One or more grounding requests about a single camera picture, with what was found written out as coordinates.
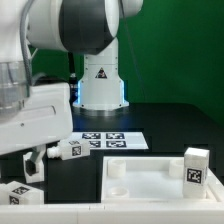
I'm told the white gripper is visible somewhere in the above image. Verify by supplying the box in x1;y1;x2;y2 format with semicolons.
0;83;73;176

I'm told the white square tabletop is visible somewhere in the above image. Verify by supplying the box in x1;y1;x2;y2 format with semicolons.
101;157;224;203

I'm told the white marker plate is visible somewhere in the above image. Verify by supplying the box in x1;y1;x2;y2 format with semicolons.
70;132;148;150

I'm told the grey braided cable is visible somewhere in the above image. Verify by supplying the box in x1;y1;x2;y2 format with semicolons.
19;0;48;98

